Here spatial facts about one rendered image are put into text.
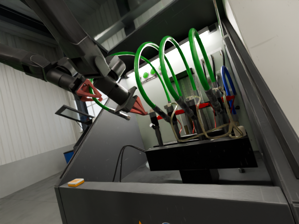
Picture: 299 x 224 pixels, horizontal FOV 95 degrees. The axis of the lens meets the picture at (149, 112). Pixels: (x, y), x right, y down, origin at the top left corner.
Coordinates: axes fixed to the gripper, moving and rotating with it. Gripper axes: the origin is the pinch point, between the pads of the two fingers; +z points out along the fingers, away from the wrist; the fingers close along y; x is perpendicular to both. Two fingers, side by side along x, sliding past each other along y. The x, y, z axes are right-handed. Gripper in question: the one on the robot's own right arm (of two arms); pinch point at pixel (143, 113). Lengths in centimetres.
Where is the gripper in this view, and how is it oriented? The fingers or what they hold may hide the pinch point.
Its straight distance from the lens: 51.3
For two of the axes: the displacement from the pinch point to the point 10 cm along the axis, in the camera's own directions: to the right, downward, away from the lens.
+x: -6.4, 2.3, 7.3
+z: 7.0, 5.6, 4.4
